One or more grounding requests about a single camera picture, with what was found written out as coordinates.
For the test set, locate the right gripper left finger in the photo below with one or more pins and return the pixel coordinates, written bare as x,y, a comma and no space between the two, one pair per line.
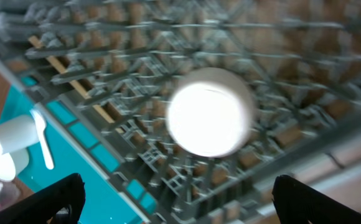
61,202

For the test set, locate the white bowl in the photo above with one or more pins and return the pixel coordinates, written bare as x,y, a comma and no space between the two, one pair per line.
211,112

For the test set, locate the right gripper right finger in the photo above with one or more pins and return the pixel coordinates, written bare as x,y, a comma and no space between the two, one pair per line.
298,203

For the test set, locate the grey dishwasher rack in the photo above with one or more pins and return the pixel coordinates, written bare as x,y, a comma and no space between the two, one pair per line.
301,59

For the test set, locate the white plastic fork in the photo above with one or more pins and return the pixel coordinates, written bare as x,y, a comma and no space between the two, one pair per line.
40,125

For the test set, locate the wooden chopstick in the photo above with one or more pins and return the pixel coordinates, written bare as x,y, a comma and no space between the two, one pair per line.
65,60

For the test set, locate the white paper cup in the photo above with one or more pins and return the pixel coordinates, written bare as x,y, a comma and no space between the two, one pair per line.
16,135

